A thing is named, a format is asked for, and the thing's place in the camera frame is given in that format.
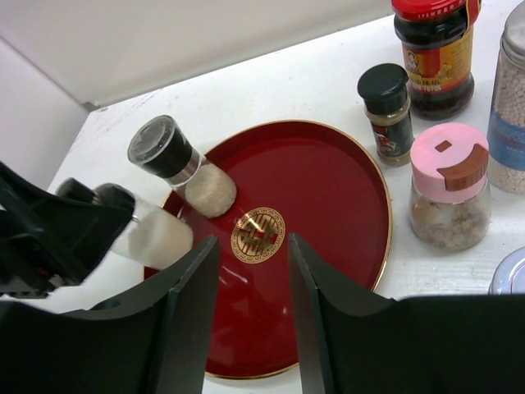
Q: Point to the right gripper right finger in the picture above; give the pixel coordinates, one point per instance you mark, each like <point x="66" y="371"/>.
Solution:
<point x="352" y="340"/>

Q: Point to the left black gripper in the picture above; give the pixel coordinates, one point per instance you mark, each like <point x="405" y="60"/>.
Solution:
<point x="62" y="237"/>

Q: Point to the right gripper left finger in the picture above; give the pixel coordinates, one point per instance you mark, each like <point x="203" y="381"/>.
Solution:
<point x="152" y="338"/>

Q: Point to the black knob cap salt bottle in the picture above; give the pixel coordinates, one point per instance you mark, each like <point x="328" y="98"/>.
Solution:
<point x="153" y="237"/>

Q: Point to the clear cap salt grinder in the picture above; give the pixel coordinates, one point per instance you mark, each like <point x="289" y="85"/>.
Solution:
<point x="159" y="147"/>

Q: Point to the pink lid spice jar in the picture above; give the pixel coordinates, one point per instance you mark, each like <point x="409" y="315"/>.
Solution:
<point x="450" y="201"/>

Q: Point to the red round tray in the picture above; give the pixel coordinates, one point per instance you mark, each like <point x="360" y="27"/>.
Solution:
<point x="292" y="176"/>

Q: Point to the white blue lid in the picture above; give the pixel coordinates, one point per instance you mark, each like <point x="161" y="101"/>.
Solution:
<point x="509" y="276"/>

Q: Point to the tall silver lid jar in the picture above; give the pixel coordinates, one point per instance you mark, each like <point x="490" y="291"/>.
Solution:
<point x="505" y="131"/>

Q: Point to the small black cap spice bottle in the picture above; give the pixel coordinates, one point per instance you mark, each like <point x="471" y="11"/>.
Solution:
<point x="384" y="91"/>

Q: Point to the red lid chili sauce jar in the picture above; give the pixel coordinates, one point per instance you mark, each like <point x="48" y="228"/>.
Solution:
<point x="437" y="44"/>

